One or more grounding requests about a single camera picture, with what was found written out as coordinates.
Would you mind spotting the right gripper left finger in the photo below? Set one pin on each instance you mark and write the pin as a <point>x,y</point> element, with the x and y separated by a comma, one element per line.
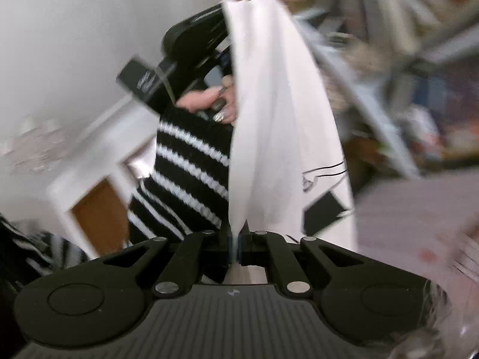
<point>200,255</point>

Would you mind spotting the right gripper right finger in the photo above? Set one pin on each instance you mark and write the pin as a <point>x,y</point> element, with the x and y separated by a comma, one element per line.
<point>284,263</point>

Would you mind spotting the person's left hand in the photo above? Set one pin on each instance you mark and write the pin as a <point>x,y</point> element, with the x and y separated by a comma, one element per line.
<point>219,100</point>

